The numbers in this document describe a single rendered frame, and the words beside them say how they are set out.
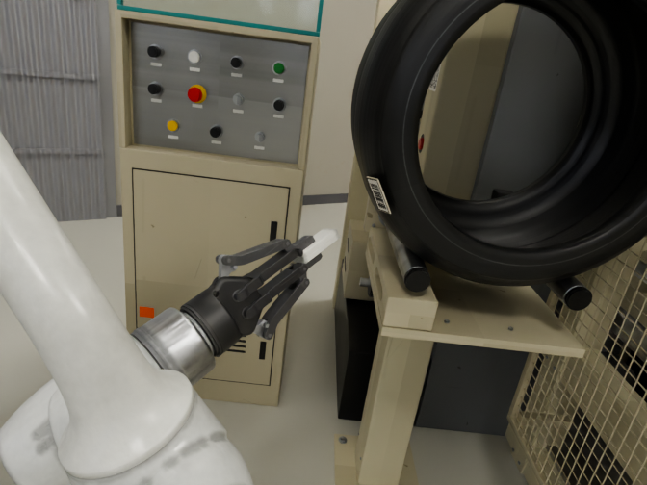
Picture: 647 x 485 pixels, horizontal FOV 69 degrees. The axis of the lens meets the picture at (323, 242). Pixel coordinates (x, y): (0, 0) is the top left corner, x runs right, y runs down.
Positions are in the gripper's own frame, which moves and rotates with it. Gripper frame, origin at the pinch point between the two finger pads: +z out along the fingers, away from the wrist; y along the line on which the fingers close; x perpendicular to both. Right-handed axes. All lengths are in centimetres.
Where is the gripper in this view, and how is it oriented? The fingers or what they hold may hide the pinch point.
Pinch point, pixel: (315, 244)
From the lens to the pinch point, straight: 66.2
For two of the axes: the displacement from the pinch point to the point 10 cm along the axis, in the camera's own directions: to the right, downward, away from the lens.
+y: 3.9, 8.6, 3.4
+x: 6.2, 0.4, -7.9
